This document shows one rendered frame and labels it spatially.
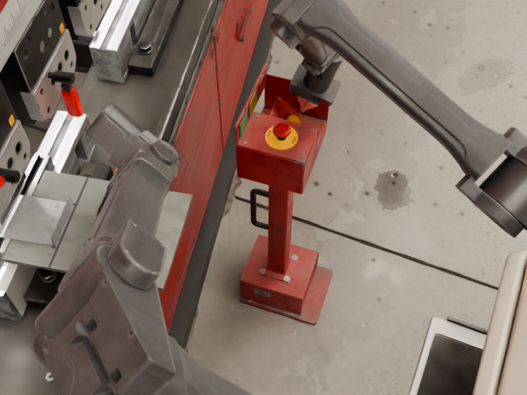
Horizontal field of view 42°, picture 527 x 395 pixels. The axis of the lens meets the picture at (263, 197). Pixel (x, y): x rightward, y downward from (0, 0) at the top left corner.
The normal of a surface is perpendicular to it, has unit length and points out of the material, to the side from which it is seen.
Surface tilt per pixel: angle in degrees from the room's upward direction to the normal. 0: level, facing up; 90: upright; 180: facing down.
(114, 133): 44
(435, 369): 0
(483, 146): 38
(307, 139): 0
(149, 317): 56
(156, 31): 0
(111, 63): 90
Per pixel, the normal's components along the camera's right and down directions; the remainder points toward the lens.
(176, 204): 0.00, -0.57
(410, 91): -0.17, 0.04
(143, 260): 0.66, -0.73
